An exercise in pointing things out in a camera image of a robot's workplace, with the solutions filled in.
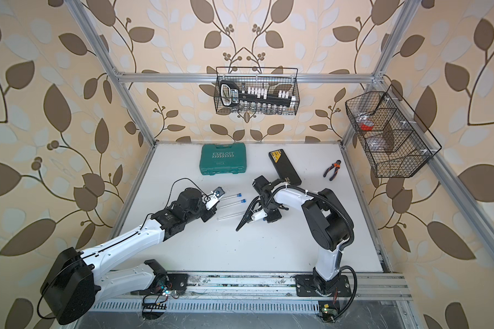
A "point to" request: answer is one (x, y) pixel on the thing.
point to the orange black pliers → (337, 165)
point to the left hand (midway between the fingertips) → (213, 196)
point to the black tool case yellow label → (284, 167)
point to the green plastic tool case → (223, 159)
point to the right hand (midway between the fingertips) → (269, 212)
